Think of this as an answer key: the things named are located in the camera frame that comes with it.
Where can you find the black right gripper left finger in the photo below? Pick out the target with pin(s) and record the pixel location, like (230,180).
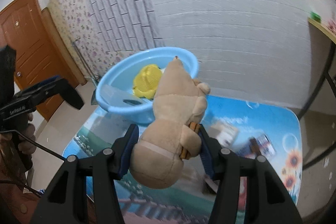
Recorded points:
(65,199)

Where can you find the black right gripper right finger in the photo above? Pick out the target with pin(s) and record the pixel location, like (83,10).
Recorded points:
(267,200)

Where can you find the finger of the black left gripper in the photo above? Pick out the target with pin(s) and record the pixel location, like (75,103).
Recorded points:
(33,96)

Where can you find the clear floss pick box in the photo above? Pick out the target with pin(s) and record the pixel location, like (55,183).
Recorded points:
(257,146)

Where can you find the clear toothpick box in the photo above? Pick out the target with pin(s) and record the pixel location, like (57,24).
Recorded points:
(119,98)

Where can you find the tan plush bear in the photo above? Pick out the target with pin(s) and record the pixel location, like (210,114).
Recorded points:
(179,105)

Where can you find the white plush with yellow hood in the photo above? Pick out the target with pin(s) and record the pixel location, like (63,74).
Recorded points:
(146,82)

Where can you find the person left hand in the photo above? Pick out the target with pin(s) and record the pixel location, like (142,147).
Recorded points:
(27,129)

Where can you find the brown wooden door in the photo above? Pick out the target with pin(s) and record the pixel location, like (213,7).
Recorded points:
(41,52)

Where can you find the blue plastic basin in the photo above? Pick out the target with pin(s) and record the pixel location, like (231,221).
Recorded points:
(128,88)

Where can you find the wooden side desk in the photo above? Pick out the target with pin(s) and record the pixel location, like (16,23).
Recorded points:
(328,33)

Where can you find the green small box on desk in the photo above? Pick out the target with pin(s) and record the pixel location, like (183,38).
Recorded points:
(315,17)

